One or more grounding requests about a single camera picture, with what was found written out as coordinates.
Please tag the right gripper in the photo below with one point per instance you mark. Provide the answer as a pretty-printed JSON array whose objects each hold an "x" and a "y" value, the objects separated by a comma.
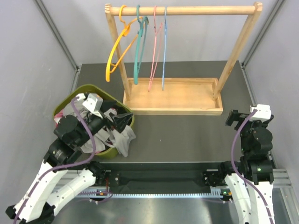
[{"x": 235, "y": 115}]

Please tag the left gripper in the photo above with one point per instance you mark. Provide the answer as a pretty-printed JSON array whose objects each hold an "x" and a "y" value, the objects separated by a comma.
[{"x": 120, "y": 122}]

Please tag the grey trousers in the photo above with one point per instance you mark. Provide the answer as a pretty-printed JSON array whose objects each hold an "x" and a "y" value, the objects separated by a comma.
[{"x": 112, "y": 139}]

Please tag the pink hanger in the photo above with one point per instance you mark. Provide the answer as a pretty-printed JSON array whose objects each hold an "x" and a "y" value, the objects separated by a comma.
[{"x": 156, "y": 49}]

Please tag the yellow orange hanger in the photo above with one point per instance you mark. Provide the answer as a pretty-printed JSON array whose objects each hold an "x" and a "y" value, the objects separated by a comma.
[{"x": 116, "y": 55}]

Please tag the teal hanger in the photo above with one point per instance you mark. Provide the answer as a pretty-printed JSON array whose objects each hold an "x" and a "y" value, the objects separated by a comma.
[{"x": 140, "y": 46}]

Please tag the blue hanger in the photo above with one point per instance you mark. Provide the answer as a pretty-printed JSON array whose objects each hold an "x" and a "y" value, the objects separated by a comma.
[{"x": 165, "y": 46}]

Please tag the pink camouflage trousers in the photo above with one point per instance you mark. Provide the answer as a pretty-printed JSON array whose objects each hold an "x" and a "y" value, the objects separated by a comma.
[{"x": 57, "y": 117}]

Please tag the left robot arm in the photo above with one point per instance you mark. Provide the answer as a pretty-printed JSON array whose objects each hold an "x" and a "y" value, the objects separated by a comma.
[{"x": 67, "y": 168}]

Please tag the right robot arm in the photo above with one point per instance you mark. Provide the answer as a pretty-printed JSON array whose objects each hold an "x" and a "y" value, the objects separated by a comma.
[{"x": 249, "y": 173}]

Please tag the wooden clothes rack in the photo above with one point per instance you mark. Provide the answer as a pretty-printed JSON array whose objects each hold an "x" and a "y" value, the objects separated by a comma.
[{"x": 184, "y": 96}]

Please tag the olive green plastic basket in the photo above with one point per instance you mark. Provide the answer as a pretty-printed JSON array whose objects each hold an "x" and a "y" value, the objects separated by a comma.
[{"x": 109, "y": 153}]

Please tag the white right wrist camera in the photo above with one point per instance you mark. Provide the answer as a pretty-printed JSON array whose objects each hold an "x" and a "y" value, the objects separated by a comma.
[{"x": 263, "y": 112}]

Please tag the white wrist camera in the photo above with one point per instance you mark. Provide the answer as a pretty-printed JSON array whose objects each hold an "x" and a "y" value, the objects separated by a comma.
[
  {"x": 263, "y": 112},
  {"x": 92, "y": 102}
]

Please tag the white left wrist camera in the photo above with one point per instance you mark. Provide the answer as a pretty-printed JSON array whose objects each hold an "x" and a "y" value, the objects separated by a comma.
[{"x": 92, "y": 102}]

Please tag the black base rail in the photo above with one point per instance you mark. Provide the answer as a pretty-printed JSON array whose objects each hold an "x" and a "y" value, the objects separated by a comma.
[{"x": 160, "y": 182}]

